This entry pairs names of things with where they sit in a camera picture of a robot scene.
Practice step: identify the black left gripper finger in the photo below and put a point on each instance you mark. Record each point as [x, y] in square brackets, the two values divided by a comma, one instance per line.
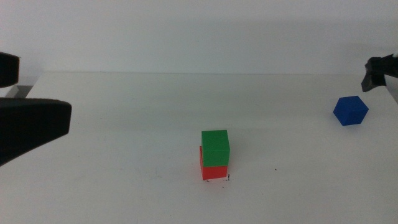
[7, 70]
[28, 127]

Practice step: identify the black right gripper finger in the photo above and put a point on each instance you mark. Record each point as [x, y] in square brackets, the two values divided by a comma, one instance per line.
[373, 77]

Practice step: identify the blue cube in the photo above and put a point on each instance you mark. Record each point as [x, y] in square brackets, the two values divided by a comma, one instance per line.
[350, 110]

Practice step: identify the green cube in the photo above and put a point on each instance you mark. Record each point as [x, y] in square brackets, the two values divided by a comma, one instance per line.
[215, 147]

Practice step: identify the red cube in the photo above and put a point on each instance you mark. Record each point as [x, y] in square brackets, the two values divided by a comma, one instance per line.
[214, 172]

